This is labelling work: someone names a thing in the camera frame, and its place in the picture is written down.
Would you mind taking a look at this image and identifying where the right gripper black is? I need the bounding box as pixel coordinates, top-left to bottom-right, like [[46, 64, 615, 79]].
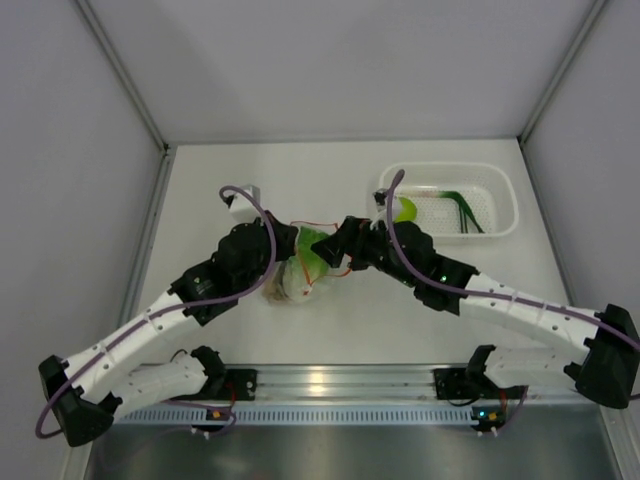
[[312, 217, 419, 289]]

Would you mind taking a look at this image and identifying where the clear zip bag orange seal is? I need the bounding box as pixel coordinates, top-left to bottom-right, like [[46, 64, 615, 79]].
[[261, 221, 351, 305]]

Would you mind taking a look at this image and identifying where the green fake apple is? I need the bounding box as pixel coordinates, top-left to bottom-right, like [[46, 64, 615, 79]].
[[392, 196, 417, 223]]

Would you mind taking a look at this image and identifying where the dark green fake vegetable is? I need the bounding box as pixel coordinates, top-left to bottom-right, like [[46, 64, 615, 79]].
[[402, 190, 485, 234]]

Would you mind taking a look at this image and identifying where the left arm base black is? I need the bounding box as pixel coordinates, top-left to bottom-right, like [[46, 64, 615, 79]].
[[211, 368, 258, 402]]

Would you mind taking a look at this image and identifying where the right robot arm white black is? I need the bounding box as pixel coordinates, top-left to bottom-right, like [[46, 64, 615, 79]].
[[311, 216, 639, 409]]

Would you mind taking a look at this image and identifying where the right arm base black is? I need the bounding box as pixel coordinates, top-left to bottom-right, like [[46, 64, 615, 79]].
[[433, 368, 476, 401]]

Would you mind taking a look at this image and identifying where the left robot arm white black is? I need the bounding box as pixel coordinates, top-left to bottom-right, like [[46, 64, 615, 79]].
[[35, 216, 299, 447]]

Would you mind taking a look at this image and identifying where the green fake lettuce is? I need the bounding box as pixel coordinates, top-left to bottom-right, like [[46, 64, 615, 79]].
[[281, 224, 329, 303]]

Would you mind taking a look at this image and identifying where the brown fake longan bunch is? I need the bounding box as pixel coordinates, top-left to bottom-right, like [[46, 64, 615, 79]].
[[262, 282, 289, 305]]

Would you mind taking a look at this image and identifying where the white perforated plastic basket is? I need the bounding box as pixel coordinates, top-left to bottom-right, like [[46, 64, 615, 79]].
[[378, 161, 519, 245]]

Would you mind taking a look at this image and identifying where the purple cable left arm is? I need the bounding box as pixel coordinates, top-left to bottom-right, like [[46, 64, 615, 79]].
[[34, 185, 277, 441]]

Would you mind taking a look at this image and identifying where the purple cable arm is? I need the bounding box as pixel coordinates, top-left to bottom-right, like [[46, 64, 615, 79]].
[[382, 169, 640, 351], [34, 185, 277, 441]]

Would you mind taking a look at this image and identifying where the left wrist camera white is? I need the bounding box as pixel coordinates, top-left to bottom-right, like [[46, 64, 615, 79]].
[[219, 184, 261, 223]]

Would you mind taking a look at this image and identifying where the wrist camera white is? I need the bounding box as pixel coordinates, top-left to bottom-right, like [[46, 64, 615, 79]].
[[219, 184, 261, 223], [372, 188, 404, 225]]

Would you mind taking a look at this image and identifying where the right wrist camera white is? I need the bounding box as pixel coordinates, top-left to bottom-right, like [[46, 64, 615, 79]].
[[372, 188, 404, 225]]

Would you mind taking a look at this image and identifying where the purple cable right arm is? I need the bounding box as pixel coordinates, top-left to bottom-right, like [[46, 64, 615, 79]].
[[382, 169, 640, 351]]

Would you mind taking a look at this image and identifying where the aluminium mounting rail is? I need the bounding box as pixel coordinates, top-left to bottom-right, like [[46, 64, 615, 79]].
[[228, 364, 463, 404]]

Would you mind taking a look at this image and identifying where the slotted grey cable duct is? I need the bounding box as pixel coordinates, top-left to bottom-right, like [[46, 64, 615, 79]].
[[116, 404, 502, 426]]

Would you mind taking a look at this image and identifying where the left aluminium frame post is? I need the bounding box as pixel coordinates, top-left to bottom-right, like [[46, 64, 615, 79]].
[[72, 0, 168, 152]]

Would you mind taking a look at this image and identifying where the aluminium frame post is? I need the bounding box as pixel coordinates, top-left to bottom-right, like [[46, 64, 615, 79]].
[[517, 0, 611, 147], [72, 0, 168, 152]]

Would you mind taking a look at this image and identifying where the right aluminium frame post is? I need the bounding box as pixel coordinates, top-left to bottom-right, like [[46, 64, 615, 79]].
[[517, 0, 611, 147]]

